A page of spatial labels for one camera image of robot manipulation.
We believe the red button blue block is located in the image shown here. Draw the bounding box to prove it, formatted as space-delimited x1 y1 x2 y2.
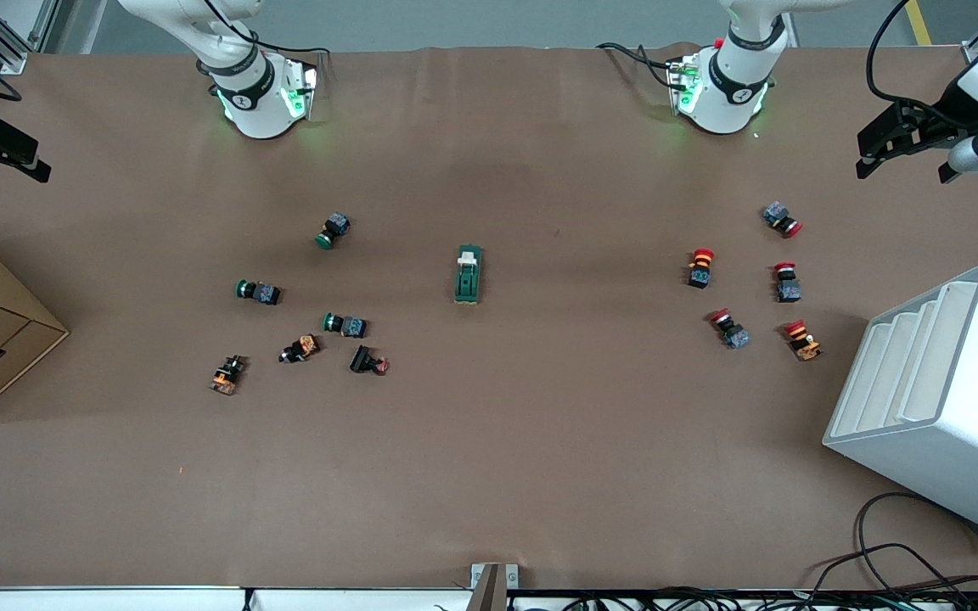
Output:
707 307 751 350
773 261 802 305
762 201 804 239

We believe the black button orange block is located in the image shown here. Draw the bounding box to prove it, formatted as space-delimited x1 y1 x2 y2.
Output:
278 334 322 365
210 354 248 397

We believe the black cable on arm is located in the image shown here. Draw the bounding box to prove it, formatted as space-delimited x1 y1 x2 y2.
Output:
200 0 330 59
866 0 923 109

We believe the red orange-striped button dark block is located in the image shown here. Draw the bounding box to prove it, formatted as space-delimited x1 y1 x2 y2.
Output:
686 247 717 290

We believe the aluminium profile bracket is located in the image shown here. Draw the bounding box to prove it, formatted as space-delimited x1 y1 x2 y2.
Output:
470 563 520 611

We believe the black cable bundle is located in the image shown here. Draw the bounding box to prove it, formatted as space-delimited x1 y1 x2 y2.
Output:
531 584 978 611

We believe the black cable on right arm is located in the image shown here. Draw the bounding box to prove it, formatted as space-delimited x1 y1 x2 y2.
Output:
200 0 330 59

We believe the green load switch white handle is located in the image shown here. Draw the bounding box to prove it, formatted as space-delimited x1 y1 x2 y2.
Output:
454 244 484 306

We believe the black cable at arm base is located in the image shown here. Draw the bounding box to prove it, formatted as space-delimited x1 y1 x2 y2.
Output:
596 41 678 91

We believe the black looped cable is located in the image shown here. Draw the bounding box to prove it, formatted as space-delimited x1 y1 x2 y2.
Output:
812 491 978 599

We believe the black button red terminal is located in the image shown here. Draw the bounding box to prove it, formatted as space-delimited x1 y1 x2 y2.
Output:
349 344 391 377

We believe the red orange-striped button orange block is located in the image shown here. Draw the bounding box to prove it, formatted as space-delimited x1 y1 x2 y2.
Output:
783 319 823 363

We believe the white slotted rack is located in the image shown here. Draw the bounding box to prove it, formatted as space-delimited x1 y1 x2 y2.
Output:
823 262 978 547

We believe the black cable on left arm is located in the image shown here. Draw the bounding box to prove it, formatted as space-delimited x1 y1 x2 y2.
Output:
866 0 923 109

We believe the green push button blue block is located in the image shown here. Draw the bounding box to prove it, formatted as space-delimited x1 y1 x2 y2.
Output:
315 212 351 251
235 278 282 307
323 311 368 339

